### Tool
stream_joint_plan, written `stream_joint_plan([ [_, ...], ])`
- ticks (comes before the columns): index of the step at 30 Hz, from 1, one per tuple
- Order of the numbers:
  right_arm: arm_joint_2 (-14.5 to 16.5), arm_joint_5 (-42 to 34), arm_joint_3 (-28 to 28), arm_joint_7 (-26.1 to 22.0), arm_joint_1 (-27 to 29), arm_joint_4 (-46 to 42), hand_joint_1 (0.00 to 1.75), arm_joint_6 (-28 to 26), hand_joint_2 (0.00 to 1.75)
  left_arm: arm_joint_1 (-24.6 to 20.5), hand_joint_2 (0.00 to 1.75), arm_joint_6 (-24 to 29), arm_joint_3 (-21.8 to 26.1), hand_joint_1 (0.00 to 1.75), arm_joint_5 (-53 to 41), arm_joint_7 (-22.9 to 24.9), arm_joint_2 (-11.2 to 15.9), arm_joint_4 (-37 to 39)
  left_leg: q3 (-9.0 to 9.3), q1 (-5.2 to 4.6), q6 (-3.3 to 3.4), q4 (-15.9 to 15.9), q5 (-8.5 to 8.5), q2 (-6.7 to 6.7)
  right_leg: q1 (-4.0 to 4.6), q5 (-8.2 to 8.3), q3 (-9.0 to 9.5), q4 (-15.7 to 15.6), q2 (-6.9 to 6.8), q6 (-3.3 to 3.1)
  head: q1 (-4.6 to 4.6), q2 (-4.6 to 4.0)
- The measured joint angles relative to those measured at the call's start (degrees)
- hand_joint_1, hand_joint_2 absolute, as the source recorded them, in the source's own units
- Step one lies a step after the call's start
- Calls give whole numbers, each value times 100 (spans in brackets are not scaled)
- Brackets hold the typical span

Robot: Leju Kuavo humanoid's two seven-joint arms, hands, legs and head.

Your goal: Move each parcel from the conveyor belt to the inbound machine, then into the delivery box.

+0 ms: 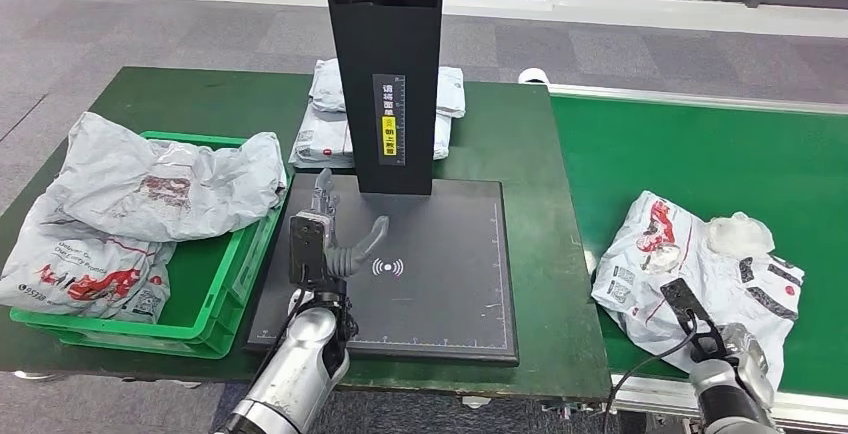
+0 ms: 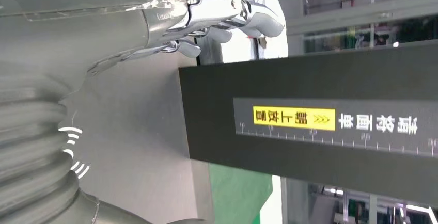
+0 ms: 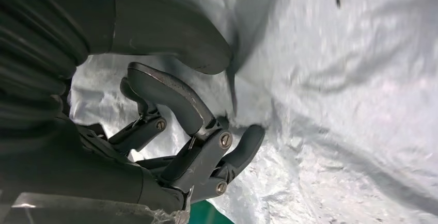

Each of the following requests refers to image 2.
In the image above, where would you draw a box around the black scanner column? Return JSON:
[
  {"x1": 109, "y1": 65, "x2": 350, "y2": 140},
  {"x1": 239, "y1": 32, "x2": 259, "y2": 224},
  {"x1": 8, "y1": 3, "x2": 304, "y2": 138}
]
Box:
[{"x1": 178, "y1": 41, "x2": 438, "y2": 207}]

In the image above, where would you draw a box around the flat grey courier bag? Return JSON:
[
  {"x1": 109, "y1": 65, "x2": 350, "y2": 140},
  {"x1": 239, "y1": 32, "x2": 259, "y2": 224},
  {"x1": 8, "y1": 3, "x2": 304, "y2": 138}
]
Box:
[{"x1": 205, "y1": 0, "x2": 289, "y2": 61}]

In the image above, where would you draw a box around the yellow and grey column label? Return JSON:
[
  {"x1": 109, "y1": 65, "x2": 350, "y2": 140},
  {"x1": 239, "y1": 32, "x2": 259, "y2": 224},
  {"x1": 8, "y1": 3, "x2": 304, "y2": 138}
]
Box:
[{"x1": 233, "y1": 98, "x2": 438, "y2": 158}]

